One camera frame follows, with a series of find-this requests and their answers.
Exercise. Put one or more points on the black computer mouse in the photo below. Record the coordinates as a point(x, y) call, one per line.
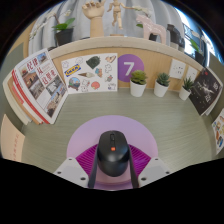
point(113, 155)

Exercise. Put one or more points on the pink horse figure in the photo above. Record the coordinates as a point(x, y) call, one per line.
point(153, 30)

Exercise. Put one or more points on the black horse figure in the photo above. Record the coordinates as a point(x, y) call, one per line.
point(175, 35)

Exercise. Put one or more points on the colourful sticker card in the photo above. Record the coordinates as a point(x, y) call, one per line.
point(219, 131)

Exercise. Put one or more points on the round purple number sticker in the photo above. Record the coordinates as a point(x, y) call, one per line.
point(128, 68)

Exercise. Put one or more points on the red book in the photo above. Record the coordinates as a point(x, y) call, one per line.
point(25, 96)

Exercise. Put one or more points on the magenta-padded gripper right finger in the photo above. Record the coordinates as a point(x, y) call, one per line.
point(153, 170)

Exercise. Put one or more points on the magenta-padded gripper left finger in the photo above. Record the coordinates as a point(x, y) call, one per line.
point(71, 171)

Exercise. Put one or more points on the photo-cover book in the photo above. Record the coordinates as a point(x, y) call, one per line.
point(41, 83)

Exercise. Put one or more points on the wooden mannequin figure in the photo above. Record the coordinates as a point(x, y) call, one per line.
point(117, 11)

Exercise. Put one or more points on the small potted succulent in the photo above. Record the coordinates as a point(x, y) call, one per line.
point(138, 88)
point(161, 89)
point(184, 93)

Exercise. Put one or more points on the white orchid flowers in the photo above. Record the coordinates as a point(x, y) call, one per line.
point(144, 11)

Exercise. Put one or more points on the brown cork-cover book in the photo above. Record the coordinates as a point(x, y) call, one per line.
point(18, 103)

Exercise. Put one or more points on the white sticker sheet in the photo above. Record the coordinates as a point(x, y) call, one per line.
point(90, 73)

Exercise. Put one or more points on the beige book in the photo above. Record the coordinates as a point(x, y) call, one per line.
point(10, 140)

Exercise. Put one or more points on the purple mouse pad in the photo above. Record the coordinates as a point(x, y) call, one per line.
point(86, 133)

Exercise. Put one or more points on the black-cover book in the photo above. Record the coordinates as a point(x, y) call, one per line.
point(205, 91)

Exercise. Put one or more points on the green plant in black pot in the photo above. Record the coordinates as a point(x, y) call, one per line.
point(199, 56)

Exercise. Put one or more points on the grey curtain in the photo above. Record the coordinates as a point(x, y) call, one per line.
point(75, 10)

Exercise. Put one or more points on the white orchid in black pot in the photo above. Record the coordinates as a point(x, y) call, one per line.
point(64, 36)

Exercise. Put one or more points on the wooden hand model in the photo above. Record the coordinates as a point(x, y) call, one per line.
point(95, 20)

